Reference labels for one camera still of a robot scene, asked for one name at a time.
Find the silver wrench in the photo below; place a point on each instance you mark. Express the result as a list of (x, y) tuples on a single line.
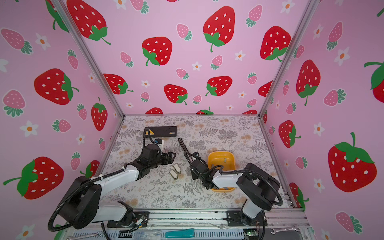
[(293, 228)]

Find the yellow plastic tray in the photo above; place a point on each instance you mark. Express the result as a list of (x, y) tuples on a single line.
[(225, 159)]

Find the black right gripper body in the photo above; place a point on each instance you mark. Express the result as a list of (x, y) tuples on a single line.
[(193, 175)]

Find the teal handled tool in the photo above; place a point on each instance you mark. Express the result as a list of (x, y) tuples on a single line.
[(180, 234)]

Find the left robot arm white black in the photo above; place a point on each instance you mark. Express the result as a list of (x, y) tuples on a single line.
[(82, 204)]

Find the black tool case yellow label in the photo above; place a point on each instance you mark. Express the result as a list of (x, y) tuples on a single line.
[(161, 132)]

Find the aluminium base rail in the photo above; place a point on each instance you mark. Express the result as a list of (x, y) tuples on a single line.
[(209, 224)]

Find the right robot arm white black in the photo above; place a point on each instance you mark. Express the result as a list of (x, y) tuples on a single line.
[(261, 189)]

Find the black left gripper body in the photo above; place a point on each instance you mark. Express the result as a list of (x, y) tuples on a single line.
[(161, 160)]

